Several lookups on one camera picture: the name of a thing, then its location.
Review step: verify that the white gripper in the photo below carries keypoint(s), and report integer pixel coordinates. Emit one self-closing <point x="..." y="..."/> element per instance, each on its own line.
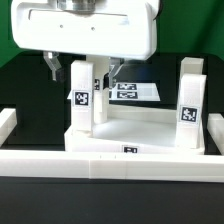
<point x="116" y="28"/>

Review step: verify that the white desk top tray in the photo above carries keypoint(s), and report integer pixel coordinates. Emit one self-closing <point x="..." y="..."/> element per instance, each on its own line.
<point x="131" y="129"/>

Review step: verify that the white marker base sheet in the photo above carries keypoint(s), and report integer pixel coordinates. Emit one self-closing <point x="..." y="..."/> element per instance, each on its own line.
<point x="134" y="92"/>

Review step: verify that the white U-shaped obstacle frame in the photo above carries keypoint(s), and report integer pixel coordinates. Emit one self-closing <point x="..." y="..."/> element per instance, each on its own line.
<point x="96" y="165"/>

